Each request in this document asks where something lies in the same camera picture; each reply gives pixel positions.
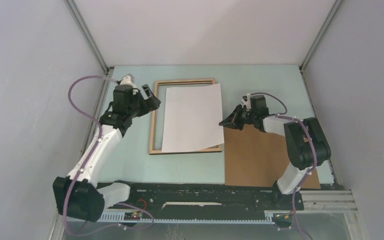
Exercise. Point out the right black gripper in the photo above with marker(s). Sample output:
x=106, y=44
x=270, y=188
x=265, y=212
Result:
x=232, y=120

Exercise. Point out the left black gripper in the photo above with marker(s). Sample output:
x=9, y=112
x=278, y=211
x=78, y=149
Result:
x=153, y=103

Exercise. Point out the wooden picture frame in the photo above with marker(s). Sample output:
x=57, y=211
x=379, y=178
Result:
x=177, y=82

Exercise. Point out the photo print sheet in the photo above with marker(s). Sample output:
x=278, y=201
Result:
x=191, y=118

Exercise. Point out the brown cardboard backing board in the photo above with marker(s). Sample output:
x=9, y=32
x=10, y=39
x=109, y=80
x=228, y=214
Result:
x=257, y=159

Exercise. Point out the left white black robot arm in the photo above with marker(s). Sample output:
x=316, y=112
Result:
x=77, y=195

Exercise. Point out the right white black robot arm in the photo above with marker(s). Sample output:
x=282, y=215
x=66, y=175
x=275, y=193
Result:
x=306, y=143

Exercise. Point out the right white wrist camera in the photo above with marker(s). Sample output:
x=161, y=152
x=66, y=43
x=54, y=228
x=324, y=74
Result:
x=246, y=102

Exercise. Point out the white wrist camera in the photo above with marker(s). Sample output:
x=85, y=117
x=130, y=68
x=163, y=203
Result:
x=127, y=80
x=246, y=102

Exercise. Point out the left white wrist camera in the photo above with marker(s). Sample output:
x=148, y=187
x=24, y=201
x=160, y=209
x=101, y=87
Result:
x=127, y=80

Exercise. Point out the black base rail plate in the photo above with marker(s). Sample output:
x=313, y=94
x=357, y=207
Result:
x=207, y=213

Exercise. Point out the white cable duct strip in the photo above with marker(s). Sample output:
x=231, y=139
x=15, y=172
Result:
x=119, y=217

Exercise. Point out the aluminium frame rails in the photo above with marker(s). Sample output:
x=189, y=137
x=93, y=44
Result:
x=328, y=200

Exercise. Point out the left corner aluminium post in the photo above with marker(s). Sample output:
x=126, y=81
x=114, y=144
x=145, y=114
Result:
x=86, y=33

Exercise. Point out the corner aluminium post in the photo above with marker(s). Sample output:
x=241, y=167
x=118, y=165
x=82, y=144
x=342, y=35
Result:
x=86, y=33
x=321, y=33

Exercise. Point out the right corner aluminium post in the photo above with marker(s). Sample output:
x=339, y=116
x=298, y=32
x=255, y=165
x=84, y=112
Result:
x=321, y=33

